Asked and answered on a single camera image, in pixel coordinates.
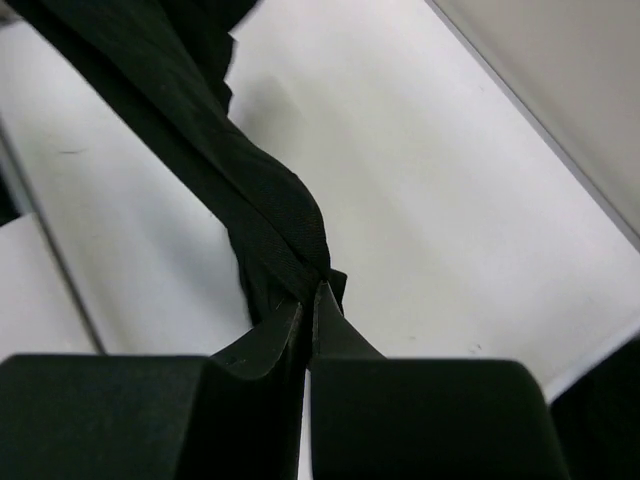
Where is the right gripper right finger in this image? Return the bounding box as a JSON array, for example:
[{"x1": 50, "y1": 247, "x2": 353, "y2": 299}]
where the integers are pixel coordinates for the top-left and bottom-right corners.
[{"x1": 310, "y1": 284, "x2": 569, "y2": 479}]

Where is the black pleated skirt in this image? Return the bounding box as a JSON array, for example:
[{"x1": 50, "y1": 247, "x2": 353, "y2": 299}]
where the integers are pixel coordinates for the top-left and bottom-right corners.
[{"x1": 1, "y1": 1, "x2": 343, "y2": 352}]

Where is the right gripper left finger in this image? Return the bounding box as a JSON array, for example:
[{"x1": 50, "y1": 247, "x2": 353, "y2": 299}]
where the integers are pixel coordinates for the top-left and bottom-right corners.
[{"x1": 1, "y1": 302, "x2": 306, "y2": 479}]

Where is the aluminium table edge rail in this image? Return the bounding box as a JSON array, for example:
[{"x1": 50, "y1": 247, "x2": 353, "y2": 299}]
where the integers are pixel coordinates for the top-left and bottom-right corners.
[{"x1": 432, "y1": 1, "x2": 639, "y2": 246}]

